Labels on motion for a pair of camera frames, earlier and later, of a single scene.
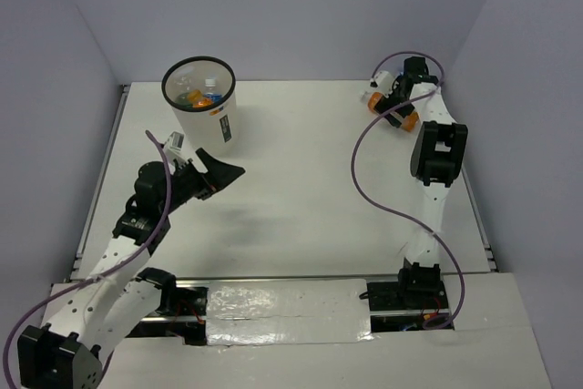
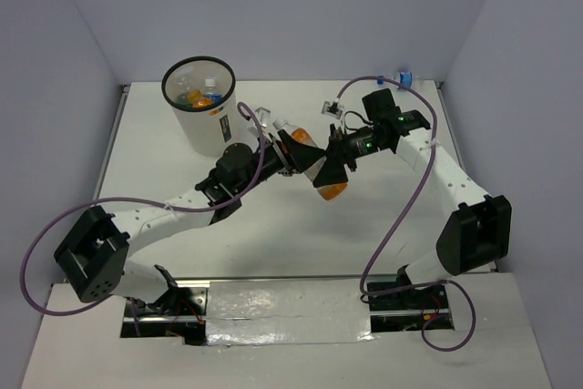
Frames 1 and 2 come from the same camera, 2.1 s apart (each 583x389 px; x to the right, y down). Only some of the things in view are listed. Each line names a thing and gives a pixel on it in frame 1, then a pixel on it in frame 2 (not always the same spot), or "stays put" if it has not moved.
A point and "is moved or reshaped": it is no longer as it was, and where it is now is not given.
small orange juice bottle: [199, 100] stays put
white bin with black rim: [200, 90] stays put
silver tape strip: [287, 312] stays put
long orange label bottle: [409, 120] is moved or reshaped
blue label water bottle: [214, 97] stays put
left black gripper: [220, 174] → [300, 154]
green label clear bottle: [181, 86] stays put
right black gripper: [387, 104] → [332, 170]
